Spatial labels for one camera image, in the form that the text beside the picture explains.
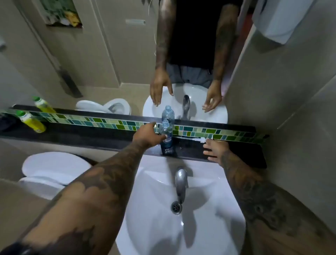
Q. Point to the person's left hand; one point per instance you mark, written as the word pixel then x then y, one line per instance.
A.
pixel 145 136

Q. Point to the wall mirror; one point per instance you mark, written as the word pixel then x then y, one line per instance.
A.
pixel 105 52

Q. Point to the black stone shelf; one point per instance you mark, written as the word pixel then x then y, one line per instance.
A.
pixel 78 136

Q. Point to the person's left thumb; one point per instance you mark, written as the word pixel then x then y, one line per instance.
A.
pixel 161 139

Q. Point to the yellow bottle with green cap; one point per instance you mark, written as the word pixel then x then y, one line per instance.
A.
pixel 31 122

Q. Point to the person's left forearm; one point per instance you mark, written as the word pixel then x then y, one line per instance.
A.
pixel 86 199

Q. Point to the white toothbrush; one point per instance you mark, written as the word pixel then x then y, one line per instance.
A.
pixel 202 139

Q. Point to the person's right fingers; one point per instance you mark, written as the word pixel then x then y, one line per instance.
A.
pixel 210 151

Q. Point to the person's right hand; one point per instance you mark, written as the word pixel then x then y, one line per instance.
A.
pixel 219 152

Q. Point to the white wall dispenser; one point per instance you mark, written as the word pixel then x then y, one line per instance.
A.
pixel 283 18

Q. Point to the white toilet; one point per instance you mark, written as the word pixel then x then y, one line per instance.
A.
pixel 52 170

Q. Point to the white ceramic sink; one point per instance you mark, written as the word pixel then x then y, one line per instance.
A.
pixel 210 210

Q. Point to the clear plastic water bottle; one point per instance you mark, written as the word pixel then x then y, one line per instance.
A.
pixel 166 141

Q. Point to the person's right forearm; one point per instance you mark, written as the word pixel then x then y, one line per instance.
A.
pixel 270 210

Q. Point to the chrome faucet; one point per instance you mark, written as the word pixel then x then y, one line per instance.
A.
pixel 181 184

